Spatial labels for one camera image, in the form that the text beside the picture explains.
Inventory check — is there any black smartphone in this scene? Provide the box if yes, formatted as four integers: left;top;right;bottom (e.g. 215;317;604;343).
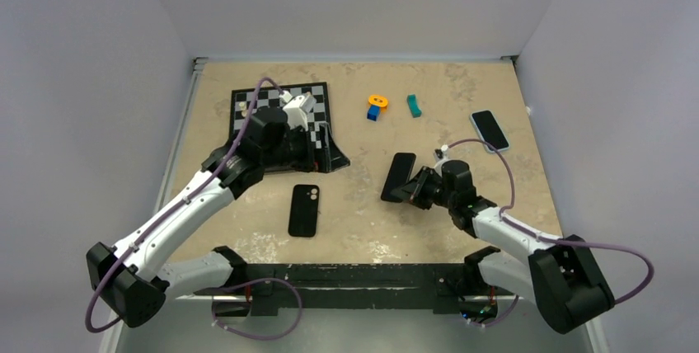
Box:
380;153;416;203

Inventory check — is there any orange ring block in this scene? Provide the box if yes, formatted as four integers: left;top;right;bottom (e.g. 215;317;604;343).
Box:
368;94;389;109

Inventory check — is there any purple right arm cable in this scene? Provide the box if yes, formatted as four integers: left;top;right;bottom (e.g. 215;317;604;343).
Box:
444;139;655;308

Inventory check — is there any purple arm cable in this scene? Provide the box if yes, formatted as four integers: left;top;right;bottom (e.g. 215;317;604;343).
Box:
84;77;288;335
444;139;655;308

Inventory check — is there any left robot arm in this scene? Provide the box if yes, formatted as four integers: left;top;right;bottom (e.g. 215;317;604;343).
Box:
86;106;350;327

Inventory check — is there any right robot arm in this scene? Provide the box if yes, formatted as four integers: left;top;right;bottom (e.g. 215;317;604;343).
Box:
392;160;616;334

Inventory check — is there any black phone case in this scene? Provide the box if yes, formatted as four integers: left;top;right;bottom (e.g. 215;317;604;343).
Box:
288;184;320;238

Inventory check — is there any teal curved block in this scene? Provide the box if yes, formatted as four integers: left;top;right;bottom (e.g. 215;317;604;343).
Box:
406;94;422;118

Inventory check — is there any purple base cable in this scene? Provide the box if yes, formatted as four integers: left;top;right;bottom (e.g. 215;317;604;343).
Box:
211;277;304;341

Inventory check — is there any blue cube block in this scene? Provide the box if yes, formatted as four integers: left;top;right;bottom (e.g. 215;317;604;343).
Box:
367;105;382;121

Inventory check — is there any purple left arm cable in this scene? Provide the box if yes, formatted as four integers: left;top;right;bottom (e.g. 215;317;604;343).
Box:
84;77;288;335

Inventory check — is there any black white chessboard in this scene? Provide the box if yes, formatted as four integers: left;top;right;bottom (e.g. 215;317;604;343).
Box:
229;82;332;173

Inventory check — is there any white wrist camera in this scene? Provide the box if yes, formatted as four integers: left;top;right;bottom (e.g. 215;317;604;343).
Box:
279;91;317;131
434;144;449;162

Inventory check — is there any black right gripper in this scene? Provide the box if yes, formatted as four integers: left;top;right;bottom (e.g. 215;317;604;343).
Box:
391;166;455;209

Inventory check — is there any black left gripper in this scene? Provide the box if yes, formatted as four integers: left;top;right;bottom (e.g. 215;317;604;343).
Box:
261;122;349;173

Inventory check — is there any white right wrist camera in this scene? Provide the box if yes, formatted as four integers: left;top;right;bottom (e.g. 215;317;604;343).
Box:
434;144;449;162

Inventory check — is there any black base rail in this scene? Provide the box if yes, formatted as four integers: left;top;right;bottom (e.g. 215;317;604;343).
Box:
209;263;509;323

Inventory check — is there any phone in light blue case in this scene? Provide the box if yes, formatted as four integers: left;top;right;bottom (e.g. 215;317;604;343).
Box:
470;110;510;153

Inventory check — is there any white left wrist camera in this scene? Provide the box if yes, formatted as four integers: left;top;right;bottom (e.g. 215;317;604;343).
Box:
279;91;317;131

